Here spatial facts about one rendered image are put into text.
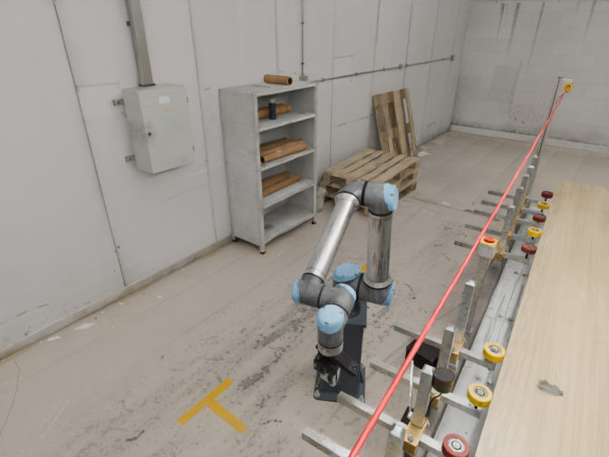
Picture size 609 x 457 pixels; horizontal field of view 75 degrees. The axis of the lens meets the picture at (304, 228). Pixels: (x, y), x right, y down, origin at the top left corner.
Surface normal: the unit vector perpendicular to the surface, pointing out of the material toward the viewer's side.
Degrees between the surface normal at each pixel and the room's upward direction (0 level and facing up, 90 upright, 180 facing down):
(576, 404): 0
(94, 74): 90
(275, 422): 0
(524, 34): 90
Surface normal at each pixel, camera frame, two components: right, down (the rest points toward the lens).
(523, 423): 0.00, -0.89
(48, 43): 0.78, 0.28
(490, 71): -0.62, 0.36
